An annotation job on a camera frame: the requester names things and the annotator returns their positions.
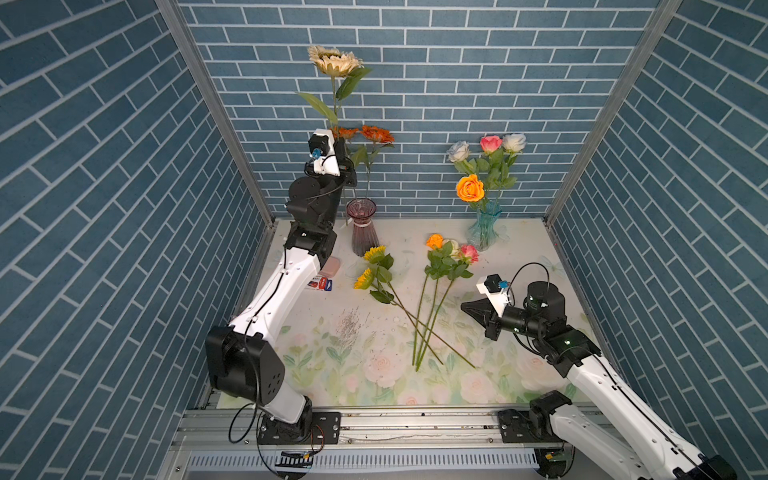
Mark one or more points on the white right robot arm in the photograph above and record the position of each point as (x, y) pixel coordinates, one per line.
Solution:
(645, 447)

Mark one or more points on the blue glass vase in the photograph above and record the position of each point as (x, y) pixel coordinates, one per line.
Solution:
(482, 234)

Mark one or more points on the purple glass vase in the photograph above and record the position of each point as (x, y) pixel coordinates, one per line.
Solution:
(364, 237)

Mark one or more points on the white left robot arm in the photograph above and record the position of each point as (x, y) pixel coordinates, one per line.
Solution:
(241, 358)

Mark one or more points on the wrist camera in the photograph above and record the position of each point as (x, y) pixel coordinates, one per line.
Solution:
(496, 290)
(322, 153)

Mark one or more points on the pink rose tall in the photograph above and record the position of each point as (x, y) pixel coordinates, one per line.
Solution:
(491, 161)

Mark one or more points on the pink rose small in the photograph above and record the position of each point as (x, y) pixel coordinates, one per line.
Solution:
(466, 255)

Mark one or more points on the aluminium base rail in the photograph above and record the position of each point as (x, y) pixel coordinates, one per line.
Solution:
(404, 443)

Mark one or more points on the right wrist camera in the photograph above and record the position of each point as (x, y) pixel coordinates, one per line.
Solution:
(496, 290)

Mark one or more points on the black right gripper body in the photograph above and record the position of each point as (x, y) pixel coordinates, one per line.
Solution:
(507, 322)

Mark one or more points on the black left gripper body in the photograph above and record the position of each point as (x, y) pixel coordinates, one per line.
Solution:
(342, 182)

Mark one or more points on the floral table mat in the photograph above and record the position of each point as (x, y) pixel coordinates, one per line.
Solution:
(345, 349)

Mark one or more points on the orange yellow rose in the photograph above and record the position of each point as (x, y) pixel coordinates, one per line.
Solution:
(471, 190)

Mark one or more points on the glue stick package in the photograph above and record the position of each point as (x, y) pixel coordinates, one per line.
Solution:
(320, 283)

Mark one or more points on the white rose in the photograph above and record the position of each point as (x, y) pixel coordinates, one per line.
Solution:
(459, 155)
(513, 145)

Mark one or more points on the beige gerbera flower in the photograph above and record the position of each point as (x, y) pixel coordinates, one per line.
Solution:
(345, 71)

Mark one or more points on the yellow sunflower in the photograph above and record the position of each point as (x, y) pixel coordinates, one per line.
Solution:
(385, 293)
(378, 257)

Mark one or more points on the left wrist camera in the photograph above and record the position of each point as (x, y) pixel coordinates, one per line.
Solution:
(322, 153)

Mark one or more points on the orange gerbera flower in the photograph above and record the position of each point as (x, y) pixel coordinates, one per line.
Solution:
(378, 139)
(347, 134)

